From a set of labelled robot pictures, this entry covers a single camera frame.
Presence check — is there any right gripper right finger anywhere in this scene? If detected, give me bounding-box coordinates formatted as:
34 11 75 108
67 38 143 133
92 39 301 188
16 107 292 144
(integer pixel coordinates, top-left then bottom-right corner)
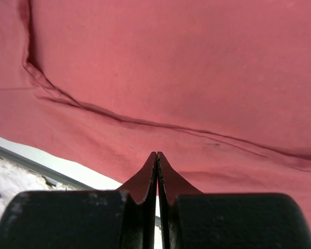
157 153 311 248

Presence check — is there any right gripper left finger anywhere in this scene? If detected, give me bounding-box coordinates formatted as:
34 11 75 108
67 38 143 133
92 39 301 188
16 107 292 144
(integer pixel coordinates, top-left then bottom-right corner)
0 153 157 248

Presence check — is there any salmon pink t shirt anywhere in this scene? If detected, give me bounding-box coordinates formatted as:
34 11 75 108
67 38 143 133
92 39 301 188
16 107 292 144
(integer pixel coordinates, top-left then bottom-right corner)
0 1 311 227

